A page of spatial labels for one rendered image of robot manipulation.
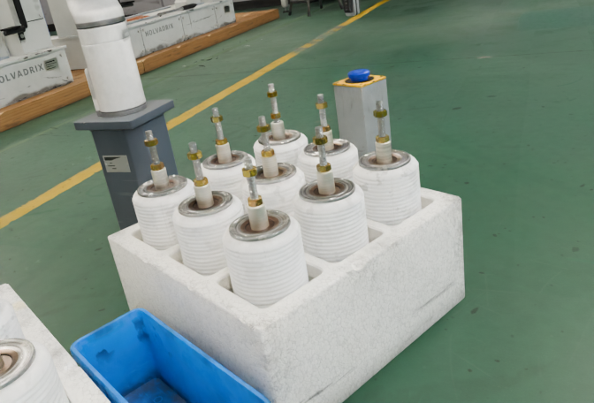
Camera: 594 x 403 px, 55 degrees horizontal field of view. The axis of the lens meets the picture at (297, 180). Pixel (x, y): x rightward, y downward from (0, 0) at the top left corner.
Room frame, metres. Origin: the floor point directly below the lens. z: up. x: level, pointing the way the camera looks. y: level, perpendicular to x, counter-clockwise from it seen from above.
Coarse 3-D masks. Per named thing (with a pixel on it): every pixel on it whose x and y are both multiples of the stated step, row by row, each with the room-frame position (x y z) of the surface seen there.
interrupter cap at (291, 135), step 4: (288, 132) 0.97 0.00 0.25; (292, 132) 0.96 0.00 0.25; (296, 132) 0.96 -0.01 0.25; (260, 136) 0.96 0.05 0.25; (272, 136) 0.96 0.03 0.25; (288, 136) 0.95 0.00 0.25; (292, 136) 0.94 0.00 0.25; (296, 136) 0.93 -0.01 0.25; (300, 136) 0.94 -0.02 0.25; (260, 140) 0.94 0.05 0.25; (272, 140) 0.94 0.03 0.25; (284, 140) 0.92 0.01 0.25; (288, 140) 0.92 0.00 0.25; (292, 140) 0.92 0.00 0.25; (296, 140) 0.92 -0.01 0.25; (272, 144) 0.91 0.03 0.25; (276, 144) 0.91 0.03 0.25; (280, 144) 0.91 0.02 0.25
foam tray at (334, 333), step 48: (432, 192) 0.78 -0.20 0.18; (384, 240) 0.66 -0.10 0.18; (432, 240) 0.70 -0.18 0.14; (144, 288) 0.74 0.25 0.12; (192, 288) 0.62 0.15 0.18; (336, 288) 0.58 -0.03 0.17; (384, 288) 0.63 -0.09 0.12; (432, 288) 0.70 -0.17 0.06; (192, 336) 0.64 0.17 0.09; (240, 336) 0.54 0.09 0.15; (288, 336) 0.53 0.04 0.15; (336, 336) 0.57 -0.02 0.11; (384, 336) 0.63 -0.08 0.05; (288, 384) 0.52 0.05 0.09; (336, 384) 0.57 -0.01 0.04
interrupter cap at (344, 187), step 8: (312, 184) 0.71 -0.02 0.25; (336, 184) 0.70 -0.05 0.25; (344, 184) 0.70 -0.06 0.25; (352, 184) 0.69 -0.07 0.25; (304, 192) 0.69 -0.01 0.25; (312, 192) 0.69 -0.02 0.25; (336, 192) 0.68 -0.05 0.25; (344, 192) 0.67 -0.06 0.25; (352, 192) 0.67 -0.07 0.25; (304, 200) 0.67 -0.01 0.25; (312, 200) 0.66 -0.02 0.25; (320, 200) 0.65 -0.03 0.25; (328, 200) 0.65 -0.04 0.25; (336, 200) 0.65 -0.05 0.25
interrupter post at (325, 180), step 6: (318, 174) 0.68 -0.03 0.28; (324, 174) 0.68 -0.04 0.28; (330, 174) 0.68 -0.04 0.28; (318, 180) 0.68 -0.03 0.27; (324, 180) 0.68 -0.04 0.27; (330, 180) 0.68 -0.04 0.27; (318, 186) 0.69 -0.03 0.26; (324, 186) 0.68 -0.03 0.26; (330, 186) 0.68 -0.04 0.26; (324, 192) 0.68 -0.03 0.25; (330, 192) 0.68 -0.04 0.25
